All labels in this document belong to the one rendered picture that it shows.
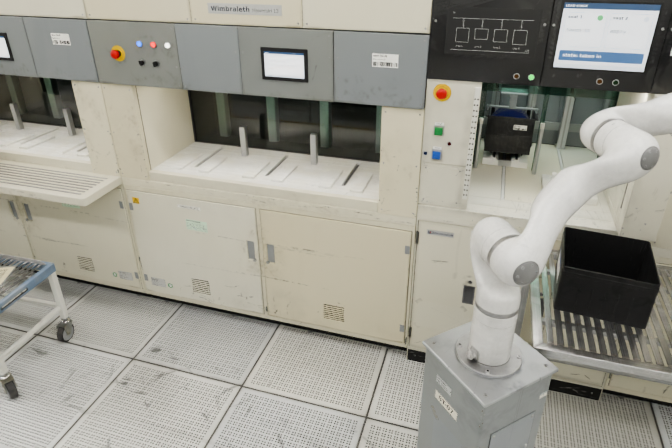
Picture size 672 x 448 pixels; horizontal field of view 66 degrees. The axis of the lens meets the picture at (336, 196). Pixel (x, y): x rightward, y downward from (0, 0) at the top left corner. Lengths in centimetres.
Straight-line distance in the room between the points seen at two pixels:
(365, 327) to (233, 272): 73
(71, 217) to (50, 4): 113
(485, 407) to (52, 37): 233
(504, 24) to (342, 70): 61
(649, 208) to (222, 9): 177
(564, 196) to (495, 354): 49
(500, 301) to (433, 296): 98
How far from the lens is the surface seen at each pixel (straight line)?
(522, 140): 260
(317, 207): 232
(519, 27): 195
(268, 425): 244
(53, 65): 281
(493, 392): 156
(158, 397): 265
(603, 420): 269
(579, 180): 140
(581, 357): 176
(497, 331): 153
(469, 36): 196
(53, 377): 294
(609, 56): 199
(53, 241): 339
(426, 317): 250
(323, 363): 266
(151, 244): 291
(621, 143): 140
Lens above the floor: 187
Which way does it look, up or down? 27 degrees down
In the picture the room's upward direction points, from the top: straight up
